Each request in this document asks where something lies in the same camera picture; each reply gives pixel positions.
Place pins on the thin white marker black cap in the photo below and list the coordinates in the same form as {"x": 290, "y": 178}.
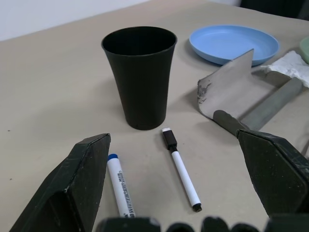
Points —
{"x": 183, "y": 176}

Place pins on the large black box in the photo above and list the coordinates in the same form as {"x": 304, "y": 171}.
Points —
{"x": 265, "y": 7}

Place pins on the black plastic cup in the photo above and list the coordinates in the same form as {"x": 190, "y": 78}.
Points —
{"x": 140, "y": 84}

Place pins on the green plate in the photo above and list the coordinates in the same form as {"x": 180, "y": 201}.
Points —
{"x": 305, "y": 48}

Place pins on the grey rectangular block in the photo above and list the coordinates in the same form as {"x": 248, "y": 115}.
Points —
{"x": 229, "y": 84}

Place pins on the blue capped whiteboard marker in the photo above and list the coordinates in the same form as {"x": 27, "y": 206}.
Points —
{"x": 120, "y": 186}

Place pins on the blue plate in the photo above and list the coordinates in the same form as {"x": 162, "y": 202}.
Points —
{"x": 229, "y": 41}

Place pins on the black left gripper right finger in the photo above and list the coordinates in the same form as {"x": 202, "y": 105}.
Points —
{"x": 275, "y": 174}

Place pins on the white tissue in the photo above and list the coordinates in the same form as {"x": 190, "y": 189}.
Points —
{"x": 289, "y": 64}

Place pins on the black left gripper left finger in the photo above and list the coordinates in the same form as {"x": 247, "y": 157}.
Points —
{"x": 72, "y": 183}

